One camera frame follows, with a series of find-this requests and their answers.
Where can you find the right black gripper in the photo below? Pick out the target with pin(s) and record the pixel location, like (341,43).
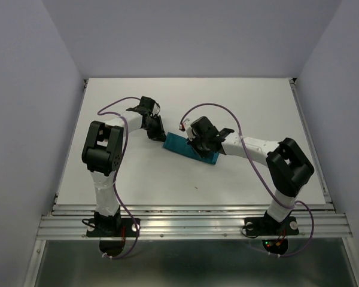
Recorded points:
(192,142)

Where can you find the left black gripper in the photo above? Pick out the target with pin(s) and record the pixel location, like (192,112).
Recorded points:
(160,134)

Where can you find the teal cloth napkin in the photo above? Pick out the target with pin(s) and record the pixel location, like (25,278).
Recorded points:
(179,145)

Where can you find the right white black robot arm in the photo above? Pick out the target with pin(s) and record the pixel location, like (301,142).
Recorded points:
(282,167)

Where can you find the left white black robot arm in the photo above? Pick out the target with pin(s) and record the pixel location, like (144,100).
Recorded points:
(104,148)

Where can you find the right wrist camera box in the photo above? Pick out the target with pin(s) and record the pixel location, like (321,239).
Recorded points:
(203,128)

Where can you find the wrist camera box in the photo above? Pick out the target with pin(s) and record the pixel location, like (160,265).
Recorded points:
(150,104)
(203,128)

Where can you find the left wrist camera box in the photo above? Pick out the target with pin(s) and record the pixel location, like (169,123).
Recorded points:
(150,104)

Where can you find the aluminium frame rail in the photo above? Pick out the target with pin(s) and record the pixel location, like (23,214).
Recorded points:
(202,222)

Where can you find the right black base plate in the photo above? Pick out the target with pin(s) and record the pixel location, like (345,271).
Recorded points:
(267,226)

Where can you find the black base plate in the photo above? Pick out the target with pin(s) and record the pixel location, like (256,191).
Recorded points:
(267,226)
(126,228)

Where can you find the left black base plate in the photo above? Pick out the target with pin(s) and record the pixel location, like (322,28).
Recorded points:
(126,228)

